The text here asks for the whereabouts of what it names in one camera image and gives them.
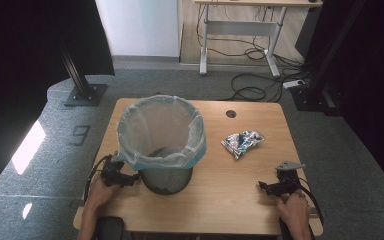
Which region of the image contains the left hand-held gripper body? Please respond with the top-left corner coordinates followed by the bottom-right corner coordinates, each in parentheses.
top-left (100, 153), bottom-right (126, 188)

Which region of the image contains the black mesh trash bin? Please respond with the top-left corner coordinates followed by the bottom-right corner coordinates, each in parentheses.
top-left (138, 146), bottom-right (194, 196)

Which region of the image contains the black curtain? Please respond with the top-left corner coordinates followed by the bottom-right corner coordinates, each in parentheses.
top-left (0, 0), bottom-right (116, 201)
top-left (304, 0), bottom-right (384, 199)

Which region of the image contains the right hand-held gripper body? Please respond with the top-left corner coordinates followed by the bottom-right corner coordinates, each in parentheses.
top-left (275, 160), bottom-right (307, 197)

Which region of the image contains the person's right hand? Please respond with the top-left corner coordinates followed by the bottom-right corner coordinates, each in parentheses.
top-left (275, 190), bottom-right (312, 235)

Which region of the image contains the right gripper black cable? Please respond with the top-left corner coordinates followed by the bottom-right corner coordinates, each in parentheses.
top-left (293, 176), bottom-right (325, 226)

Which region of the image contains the black cable under desk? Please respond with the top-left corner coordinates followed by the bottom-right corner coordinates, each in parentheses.
top-left (195, 3), bottom-right (303, 68)

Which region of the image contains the black floor cable loop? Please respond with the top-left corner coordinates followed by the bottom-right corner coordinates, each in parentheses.
top-left (218, 72), bottom-right (286, 103)

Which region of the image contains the white power strip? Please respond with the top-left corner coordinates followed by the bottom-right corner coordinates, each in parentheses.
top-left (282, 79), bottom-right (306, 90)

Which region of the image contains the white frame desk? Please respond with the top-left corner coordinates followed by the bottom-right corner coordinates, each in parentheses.
top-left (193, 0), bottom-right (324, 78)

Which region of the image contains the person's left hand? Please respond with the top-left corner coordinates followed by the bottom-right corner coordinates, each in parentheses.
top-left (85, 174), bottom-right (121, 210)

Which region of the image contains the black metal stand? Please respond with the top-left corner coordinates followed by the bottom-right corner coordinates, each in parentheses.
top-left (59, 44), bottom-right (109, 108)
top-left (289, 0), bottom-right (368, 117)

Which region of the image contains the silver blue snack packet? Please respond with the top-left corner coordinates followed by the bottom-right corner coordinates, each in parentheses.
top-left (220, 129), bottom-right (267, 161)

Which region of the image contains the black chair armrest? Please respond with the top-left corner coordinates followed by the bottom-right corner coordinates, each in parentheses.
top-left (94, 215), bottom-right (126, 240)

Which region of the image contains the translucent plastic bin liner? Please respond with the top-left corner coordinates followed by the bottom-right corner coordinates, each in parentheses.
top-left (115, 94), bottom-right (208, 172)

